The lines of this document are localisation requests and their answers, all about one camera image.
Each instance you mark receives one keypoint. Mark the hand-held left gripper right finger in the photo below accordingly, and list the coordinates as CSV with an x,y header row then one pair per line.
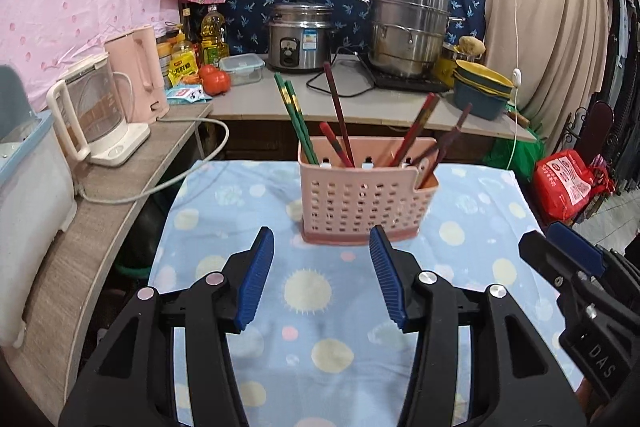
x,y
387,277

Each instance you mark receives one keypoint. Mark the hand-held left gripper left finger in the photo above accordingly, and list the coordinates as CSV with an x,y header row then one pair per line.
x,y
255,277

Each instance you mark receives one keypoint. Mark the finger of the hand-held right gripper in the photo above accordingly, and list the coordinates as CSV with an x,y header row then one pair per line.
x,y
575,247
547,257

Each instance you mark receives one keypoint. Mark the pink perforated utensil basket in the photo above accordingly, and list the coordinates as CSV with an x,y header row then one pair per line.
x,y
360,202

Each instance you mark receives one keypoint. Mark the brown chopstick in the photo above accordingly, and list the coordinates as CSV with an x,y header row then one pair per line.
x,y
440,147

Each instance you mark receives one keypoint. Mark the green chopstick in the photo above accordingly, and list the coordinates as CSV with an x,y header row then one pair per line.
x,y
302,122
292,122

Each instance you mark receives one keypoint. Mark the dark red chopstick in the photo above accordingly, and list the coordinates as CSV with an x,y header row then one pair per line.
x,y
460,122
339,112

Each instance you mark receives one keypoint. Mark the red shopping bag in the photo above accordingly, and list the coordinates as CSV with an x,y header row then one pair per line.
x,y
567,184

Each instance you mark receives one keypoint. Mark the blue dotted tablecloth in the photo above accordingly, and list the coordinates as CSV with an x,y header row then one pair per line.
x,y
310,347

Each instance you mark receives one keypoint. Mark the green plastic bag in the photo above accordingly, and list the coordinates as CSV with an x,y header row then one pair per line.
x,y
517,159

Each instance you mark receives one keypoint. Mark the black metal chair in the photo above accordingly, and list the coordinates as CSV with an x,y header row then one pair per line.
x,y
600,127

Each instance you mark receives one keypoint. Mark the stacked blue yellow bowls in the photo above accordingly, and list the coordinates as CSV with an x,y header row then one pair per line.
x,y
482,89

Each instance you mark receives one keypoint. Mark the blue white snack packet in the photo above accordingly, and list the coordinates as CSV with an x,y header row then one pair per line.
x,y
186,95

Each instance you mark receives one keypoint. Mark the black induction cooker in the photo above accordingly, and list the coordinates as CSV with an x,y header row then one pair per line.
x,y
400,82

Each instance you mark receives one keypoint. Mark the red tomato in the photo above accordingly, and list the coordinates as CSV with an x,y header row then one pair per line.
x,y
215,81

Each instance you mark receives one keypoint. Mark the clear food container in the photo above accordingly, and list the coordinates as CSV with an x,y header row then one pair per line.
x,y
241,71

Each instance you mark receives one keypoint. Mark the yellow cup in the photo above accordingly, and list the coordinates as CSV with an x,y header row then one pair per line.
x,y
445,67

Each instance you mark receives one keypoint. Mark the yellow condiment bottle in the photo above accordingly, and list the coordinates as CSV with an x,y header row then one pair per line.
x,y
182,69

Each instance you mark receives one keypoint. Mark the brown potato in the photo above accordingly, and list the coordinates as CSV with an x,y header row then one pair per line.
x,y
471,46

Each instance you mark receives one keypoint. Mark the glass electric kettle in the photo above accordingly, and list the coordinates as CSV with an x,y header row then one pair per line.
x,y
95,112

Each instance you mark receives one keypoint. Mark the white plastic container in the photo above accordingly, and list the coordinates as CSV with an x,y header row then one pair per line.
x,y
30,217

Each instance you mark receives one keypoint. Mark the pink electric kettle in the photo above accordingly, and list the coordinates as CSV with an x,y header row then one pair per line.
x,y
137,72

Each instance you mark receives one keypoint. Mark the beige curtain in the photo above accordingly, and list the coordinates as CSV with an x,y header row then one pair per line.
x,y
550,7

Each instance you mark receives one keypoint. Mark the silver rice cooker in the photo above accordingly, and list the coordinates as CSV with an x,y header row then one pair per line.
x,y
300,39

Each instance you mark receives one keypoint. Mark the cooking oil bottle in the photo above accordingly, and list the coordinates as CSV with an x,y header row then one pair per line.
x,y
215,37

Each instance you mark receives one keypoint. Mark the stainless steel steamer pot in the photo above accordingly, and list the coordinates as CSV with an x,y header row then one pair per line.
x,y
407,29

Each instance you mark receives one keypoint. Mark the dark sauce bottle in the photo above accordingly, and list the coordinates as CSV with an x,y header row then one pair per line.
x,y
189,32

